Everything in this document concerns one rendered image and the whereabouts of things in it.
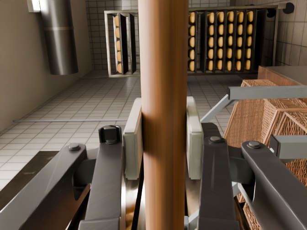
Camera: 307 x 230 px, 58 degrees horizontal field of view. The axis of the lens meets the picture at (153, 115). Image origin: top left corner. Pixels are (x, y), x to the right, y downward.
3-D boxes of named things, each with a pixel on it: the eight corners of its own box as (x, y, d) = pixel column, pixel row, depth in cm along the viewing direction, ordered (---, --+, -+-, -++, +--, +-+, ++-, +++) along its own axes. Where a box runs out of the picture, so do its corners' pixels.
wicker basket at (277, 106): (299, 206, 129) (238, 206, 131) (260, 150, 182) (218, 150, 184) (316, 107, 113) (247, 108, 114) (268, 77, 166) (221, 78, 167)
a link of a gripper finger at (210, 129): (206, 159, 13) (269, 159, 13) (197, 122, 18) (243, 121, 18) (205, 185, 14) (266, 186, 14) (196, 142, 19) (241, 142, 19)
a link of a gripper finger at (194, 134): (189, 132, 15) (203, 132, 15) (184, 96, 21) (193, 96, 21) (189, 180, 16) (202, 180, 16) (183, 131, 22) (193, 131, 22)
